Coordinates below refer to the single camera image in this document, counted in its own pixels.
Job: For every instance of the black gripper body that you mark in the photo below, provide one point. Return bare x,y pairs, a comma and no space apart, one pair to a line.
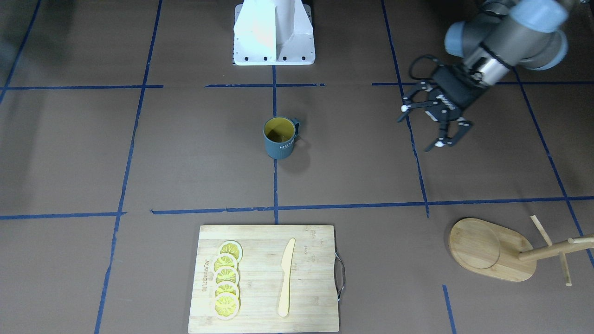
456,94

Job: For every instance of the dark teal mug yellow inside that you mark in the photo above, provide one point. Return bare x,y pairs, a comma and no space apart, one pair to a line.
279,134

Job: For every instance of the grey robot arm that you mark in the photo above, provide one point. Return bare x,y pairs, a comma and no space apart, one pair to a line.
504,34

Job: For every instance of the wooden cup storage rack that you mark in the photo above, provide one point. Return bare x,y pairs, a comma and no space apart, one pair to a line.
495,251

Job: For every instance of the bamboo cutting board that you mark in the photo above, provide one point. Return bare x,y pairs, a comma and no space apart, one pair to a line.
314,297

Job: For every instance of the yellow plastic knife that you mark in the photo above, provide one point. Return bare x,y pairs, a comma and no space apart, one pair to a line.
286,264

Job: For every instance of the lemon slice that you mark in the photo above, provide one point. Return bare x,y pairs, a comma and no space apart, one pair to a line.
225,259
227,274
232,247
226,305
227,287

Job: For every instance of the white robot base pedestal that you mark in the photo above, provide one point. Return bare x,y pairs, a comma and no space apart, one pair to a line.
273,32

